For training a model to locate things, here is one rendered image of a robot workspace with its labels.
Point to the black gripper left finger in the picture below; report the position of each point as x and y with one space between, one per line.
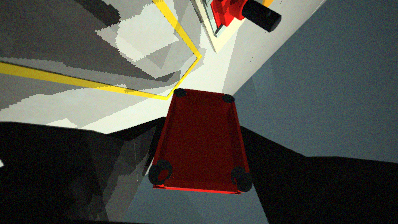
115 163

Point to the dark red hood shell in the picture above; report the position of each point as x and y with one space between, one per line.
201 146

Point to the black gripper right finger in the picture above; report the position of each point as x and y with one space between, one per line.
290 185

